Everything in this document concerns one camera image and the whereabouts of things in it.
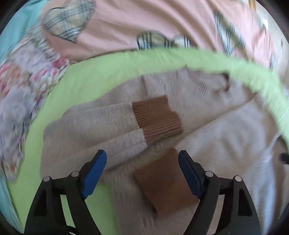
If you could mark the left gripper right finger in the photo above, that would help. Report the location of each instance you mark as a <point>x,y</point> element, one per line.
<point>238,214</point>

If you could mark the floral ruffled pillow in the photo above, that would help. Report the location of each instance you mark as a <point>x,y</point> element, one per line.
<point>28,74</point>

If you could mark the beige knit sweater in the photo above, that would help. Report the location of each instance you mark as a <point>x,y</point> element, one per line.
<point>144,123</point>

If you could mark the green bed sheet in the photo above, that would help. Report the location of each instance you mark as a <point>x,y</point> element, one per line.
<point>90,79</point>

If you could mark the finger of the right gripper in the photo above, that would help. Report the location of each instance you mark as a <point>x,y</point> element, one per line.
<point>284,158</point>

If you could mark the pink quilt with plaid hearts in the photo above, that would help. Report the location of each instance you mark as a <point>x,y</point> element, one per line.
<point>80,30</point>

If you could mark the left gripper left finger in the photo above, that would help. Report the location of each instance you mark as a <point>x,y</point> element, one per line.
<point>46,214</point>

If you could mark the turquoise floral blanket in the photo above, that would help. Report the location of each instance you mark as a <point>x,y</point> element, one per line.
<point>16,19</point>

